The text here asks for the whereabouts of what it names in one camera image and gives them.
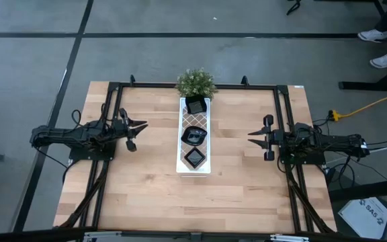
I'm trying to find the person's right foot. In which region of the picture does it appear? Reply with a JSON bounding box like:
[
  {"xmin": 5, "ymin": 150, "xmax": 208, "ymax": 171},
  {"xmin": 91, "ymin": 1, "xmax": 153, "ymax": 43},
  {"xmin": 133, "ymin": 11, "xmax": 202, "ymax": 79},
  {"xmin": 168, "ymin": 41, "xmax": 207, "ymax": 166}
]
[{"xmin": 357, "ymin": 28, "xmax": 387, "ymax": 43}]

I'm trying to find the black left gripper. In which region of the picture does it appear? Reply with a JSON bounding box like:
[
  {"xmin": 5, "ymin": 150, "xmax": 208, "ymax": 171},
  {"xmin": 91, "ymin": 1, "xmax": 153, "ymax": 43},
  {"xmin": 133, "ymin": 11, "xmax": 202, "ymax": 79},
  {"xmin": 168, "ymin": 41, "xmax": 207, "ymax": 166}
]
[{"xmin": 112, "ymin": 107, "xmax": 149, "ymax": 153}]

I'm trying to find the small black square plate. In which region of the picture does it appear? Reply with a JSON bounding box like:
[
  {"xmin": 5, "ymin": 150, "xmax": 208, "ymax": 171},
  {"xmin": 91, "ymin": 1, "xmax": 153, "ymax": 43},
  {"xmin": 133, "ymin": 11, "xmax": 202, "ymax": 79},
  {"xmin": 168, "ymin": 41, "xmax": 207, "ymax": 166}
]
[{"xmin": 183, "ymin": 147, "xmax": 207, "ymax": 170}]

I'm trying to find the green potted plant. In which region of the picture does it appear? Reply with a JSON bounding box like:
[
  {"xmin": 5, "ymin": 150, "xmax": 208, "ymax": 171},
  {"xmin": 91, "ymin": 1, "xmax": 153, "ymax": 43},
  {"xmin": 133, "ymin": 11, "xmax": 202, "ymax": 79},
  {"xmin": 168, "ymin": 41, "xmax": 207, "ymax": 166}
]
[{"xmin": 175, "ymin": 68, "xmax": 218, "ymax": 99}]

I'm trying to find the black side table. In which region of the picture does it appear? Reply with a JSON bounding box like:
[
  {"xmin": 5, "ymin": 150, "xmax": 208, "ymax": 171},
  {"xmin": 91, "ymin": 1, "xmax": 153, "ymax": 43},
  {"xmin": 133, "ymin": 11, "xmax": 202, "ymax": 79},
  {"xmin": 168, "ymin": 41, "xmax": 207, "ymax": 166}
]
[{"xmin": 327, "ymin": 176, "xmax": 387, "ymax": 202}]

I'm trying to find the white SA5 printed sheet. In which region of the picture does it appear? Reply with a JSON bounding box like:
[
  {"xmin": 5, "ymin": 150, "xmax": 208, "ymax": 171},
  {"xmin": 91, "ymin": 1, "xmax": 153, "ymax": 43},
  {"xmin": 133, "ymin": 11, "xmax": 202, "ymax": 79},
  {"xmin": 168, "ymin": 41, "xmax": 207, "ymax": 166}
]
[{"xmin": 337, "ymin": 196, "xmax": 387, "ymax": 240}]

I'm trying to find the person's left foot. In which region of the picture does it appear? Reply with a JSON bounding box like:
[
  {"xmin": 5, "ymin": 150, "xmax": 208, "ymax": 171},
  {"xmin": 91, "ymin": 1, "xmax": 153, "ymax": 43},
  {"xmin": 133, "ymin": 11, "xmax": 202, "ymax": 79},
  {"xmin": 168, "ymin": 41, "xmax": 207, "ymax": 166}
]
[{"xmin": 369, "ymin": 53, "xmax": 387, "ymax": 69}]

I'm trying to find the yellow extension cable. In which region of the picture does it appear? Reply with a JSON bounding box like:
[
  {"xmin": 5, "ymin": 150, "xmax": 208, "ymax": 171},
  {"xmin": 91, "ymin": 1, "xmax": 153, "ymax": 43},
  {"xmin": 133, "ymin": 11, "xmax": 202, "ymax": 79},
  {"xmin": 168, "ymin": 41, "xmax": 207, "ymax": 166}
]
[{"xmin": 327, "ymin": 86, "xmax": 387, "ymax": 122}]

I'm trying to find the person's foot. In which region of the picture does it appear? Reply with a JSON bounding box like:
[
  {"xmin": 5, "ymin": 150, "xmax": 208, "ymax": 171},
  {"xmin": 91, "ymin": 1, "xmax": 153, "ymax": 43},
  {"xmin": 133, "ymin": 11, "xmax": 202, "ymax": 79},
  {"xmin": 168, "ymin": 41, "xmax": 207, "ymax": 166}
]
[
  {"xmin": 369, "ymin": 53, "xmax": 387, "ymax": 69},
  {"xmin": 357, "ymin": 28, "xmax": 387, "ymax": 43}
]

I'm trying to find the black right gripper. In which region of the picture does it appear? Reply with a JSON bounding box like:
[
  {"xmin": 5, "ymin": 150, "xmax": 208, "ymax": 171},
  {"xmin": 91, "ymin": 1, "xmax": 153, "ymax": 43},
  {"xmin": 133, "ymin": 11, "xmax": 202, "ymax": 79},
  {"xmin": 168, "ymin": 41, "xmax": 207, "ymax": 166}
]
[{"xmin": 247, "ymin": 114, "xmax": 284, "ymax": 162}]

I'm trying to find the white lattice rack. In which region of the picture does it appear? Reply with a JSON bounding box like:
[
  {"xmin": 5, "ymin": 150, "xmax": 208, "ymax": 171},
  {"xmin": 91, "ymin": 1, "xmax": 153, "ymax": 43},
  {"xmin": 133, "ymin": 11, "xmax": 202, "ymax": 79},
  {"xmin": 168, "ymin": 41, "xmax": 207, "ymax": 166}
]
[{"xmin": 176, "ymin": 97, "xmax": 212, "ymax": 178}]

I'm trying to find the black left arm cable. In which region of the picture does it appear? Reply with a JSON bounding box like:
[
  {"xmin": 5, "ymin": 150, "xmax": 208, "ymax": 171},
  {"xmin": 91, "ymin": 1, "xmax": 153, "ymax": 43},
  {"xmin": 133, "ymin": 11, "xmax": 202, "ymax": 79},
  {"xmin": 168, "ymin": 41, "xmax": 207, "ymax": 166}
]
[{"xmin": 71, "ymin": 109, "xmax": 83, "ymax": 128}]

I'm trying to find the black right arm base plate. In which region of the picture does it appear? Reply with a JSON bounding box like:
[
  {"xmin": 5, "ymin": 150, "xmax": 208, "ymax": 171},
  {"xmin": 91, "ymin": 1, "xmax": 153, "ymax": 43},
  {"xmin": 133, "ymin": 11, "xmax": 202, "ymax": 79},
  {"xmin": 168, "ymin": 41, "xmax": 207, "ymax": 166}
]
[{"xmin": 278, "ymin": 139, "xmax": 325, "ymax": 165}]

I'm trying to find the silver bracket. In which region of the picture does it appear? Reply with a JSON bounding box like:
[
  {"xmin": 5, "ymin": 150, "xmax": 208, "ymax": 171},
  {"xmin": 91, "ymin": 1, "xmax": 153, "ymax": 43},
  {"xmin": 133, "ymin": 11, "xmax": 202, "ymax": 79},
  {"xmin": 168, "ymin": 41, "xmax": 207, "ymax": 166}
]
[
  {"xmin": 83, "ymin": 231, "xmax": 122, "ymax": 242},
  {"xmin": 269, "ymin": 234, "xmax": 310, "ymax": 242}
]

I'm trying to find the black crossbar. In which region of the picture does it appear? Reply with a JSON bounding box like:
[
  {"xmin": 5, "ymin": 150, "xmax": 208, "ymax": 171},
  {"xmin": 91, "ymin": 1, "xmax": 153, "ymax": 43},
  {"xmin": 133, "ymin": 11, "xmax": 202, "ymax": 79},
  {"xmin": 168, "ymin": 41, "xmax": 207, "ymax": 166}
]
[{"xmin": 0, "ymin": 227, "xmax": 387, "ymax": 242}]

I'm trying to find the black desk frame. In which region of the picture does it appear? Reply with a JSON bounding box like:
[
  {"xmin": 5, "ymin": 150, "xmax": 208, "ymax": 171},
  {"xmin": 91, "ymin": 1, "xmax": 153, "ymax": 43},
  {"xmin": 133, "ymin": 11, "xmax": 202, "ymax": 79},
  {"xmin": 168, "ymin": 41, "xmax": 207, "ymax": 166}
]
[{"xmin": 338, "ymin": 0, "xmax": 387, "ymax": 92}]

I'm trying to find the white cable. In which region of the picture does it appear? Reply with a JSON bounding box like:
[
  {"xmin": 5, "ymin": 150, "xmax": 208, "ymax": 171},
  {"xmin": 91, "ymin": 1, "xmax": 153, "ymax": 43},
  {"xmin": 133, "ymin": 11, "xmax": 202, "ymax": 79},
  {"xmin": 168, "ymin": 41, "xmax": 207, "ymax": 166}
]
[{"xmin": 326, "ymin": 139, "xmax": 387, "ymax": 162}]

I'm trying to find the black looped cable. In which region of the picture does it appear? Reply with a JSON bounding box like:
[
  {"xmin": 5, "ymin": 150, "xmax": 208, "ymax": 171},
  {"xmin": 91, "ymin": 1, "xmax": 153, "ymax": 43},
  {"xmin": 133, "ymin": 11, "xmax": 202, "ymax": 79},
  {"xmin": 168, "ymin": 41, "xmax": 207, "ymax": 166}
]
[{"xmin": 286, "ymin": 0, "xmax": 302, "ymax": 16}]

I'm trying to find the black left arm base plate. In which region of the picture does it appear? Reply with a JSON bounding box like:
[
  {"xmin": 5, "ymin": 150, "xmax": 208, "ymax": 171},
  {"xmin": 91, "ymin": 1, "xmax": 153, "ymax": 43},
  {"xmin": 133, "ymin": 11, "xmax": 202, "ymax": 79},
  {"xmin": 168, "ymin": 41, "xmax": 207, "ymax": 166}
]
[{"xmin": 68, "ymin": 146, "xmax": 116, "ymax": 161}]

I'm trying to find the black oval plate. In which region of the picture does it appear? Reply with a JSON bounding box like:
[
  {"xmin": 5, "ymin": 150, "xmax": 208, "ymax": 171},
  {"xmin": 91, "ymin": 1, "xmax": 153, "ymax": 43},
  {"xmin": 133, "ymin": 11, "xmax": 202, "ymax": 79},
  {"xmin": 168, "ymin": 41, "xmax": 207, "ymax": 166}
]
[{"xmin": 181, "ymin": 126, "xmax": 208, "ymax": 147}]

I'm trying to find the black deep square bowl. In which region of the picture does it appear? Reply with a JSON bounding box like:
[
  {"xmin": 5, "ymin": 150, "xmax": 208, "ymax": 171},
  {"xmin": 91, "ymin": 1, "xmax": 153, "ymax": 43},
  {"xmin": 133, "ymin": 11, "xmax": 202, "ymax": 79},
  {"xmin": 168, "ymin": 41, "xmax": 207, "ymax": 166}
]
[{"xmin": 185, "ymin": 95, "xmax": 208, "ymax": 115}]

